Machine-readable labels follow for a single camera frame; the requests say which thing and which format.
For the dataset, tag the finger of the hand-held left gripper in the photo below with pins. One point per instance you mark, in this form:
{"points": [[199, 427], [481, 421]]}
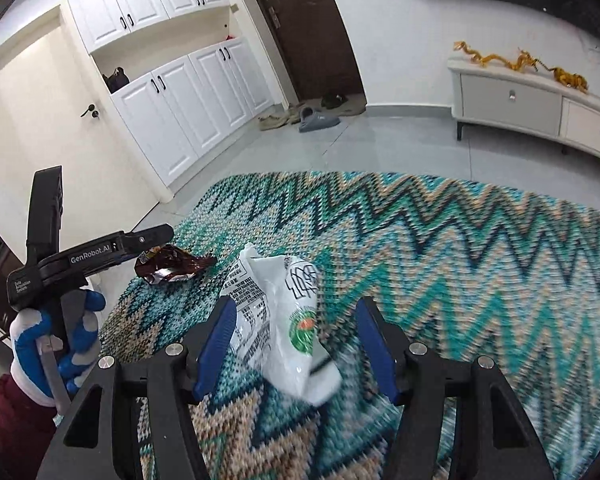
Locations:
{"points": [[150, 237]]}

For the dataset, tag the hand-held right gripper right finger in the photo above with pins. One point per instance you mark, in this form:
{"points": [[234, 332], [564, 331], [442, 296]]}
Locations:
{"points": [[375, 350]]}

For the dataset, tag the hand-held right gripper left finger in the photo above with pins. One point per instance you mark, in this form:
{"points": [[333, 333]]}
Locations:
{"points": [[217, 340]]}

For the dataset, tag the brown snack wrapper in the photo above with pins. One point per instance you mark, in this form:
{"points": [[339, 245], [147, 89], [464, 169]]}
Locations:
{"points": [[175, 265]]}

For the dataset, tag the white printed plastic packet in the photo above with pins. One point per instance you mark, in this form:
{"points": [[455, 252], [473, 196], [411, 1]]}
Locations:
{"points": [[290, 320]]}

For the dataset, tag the person's left forearm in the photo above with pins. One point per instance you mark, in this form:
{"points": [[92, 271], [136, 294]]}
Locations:
{"points": [[10, 420]]}

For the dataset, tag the person's left hand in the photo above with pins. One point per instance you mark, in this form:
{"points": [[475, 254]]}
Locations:
{"points": [[25, 340]]}

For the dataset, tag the teal zigzag patterned rug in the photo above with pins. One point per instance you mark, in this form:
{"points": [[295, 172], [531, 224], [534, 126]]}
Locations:
{"points": [[430, 240]]}

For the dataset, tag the white shoe cabinet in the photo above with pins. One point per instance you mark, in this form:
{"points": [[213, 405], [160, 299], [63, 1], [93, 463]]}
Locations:
{"points": [[190, 100]]}

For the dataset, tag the cream interior door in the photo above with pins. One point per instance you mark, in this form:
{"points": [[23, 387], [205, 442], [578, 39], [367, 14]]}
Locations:
{"points": [[55, 125]]}

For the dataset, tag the dark handbag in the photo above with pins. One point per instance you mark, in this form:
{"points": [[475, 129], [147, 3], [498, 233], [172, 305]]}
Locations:
{"points": [[116, 80]]}

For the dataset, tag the pair of beige shoes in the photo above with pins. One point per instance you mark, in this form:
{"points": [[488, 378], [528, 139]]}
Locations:
{"points": [[277, 121]]}

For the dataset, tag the grey slipper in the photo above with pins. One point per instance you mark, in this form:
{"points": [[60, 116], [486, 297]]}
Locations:
{"points": [[317, 121]]}

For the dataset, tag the pair of black shoes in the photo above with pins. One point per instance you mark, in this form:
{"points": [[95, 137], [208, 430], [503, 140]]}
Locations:
{"points": [[334, 100]]}

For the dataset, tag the brown doormat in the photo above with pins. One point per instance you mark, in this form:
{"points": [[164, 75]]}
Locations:
{"points": [[355, 107]]}

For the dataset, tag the dark brown entrance door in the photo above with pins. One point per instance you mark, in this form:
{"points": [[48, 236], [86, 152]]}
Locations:
{"points": [[305, 35]]}

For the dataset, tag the white TV cabinet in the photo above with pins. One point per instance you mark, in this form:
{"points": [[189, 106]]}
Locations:
{"points": [[505, 105]]}

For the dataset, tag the golden dragon figure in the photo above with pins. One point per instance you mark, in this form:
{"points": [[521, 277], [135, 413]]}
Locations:
{"points": [[490, 58]]}

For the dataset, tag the golden tiger figure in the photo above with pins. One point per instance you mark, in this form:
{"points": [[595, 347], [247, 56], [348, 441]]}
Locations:
{"points": [[570, 80]]}

